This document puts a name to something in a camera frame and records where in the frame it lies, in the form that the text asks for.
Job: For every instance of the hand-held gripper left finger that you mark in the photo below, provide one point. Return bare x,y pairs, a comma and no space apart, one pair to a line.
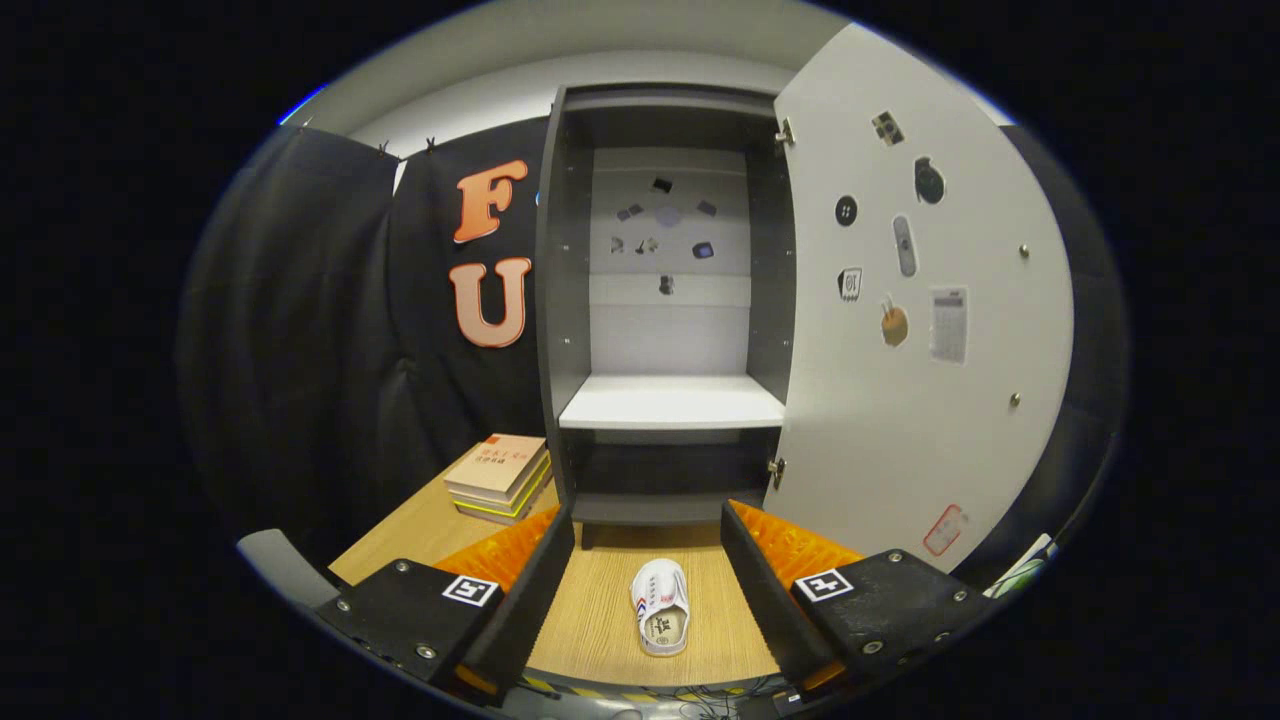
530,600

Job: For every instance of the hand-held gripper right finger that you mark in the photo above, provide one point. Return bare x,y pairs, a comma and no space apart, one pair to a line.
765,600

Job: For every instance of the white canvas shoe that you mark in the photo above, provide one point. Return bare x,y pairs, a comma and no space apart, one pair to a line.
660,610

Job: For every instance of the beige shoe cabinet door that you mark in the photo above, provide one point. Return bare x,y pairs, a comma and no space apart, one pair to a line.
950,420

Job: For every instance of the metal door hinge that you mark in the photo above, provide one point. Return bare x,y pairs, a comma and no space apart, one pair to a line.
785,132
776,472

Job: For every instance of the yellow edged book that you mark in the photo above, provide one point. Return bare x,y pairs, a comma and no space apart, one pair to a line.
530,495

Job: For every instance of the beige cover book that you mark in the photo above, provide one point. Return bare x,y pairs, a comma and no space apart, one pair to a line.
500,462

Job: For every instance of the white flat object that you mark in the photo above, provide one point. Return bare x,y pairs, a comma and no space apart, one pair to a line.
1030,562

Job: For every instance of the black backdrop cloth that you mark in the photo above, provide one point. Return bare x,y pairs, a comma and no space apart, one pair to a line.
300,350

